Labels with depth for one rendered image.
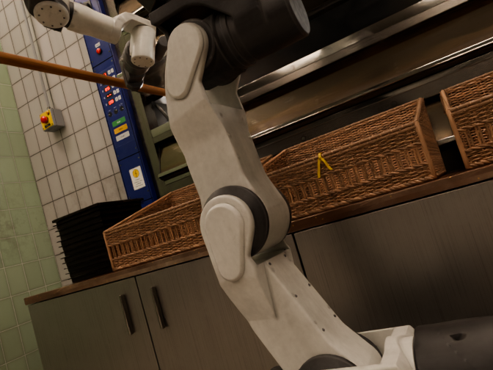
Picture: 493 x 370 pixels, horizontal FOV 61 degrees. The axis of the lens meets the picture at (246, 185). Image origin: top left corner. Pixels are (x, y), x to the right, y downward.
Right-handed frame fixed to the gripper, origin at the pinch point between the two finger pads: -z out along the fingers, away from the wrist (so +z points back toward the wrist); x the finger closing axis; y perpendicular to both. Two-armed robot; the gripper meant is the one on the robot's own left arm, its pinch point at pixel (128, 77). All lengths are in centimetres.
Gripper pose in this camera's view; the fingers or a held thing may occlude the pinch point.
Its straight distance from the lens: 150.4
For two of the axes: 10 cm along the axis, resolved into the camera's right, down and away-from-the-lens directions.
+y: 8.5, -2.2, 4.7
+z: 4.3, -2.1, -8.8
